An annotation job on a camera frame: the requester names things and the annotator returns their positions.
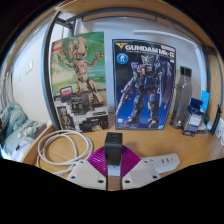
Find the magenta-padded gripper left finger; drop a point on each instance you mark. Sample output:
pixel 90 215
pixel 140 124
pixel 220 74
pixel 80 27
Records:
pixel 85 173

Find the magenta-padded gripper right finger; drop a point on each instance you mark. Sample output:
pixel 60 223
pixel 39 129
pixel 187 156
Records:
pixel 143 171

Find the black charger block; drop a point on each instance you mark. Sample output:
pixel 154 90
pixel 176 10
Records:
pixel 113 146

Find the white power strip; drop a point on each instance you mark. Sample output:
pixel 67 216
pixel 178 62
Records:
pixel 165 161

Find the bed with checked sheet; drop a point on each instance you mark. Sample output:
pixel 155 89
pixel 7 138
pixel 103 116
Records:
pixel 20 140

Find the small blue carton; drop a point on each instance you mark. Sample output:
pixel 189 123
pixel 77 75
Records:
pixel 192 116

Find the clear grey drink bottle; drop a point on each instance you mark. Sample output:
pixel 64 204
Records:
pixel 181 100

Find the white mug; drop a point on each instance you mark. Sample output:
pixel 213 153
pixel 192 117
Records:
pixel 220 131

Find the blue robot model kit box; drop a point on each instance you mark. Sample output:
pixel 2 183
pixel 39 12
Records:
pixel 143 83

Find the black handheld tool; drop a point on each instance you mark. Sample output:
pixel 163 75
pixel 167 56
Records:
pixel 216 120

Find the teal crumpled blanket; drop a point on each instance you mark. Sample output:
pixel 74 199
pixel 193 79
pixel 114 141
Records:
pixel 13 116

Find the green tree figure toy box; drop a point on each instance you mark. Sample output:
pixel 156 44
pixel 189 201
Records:
pixel 80 73

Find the white desk lamp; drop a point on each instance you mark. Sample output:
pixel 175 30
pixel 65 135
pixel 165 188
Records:
pixel 156 33

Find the grey metal frame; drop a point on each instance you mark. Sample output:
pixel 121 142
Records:
pixel 44 83

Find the white wall switch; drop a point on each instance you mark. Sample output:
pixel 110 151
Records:
pixel 29 67

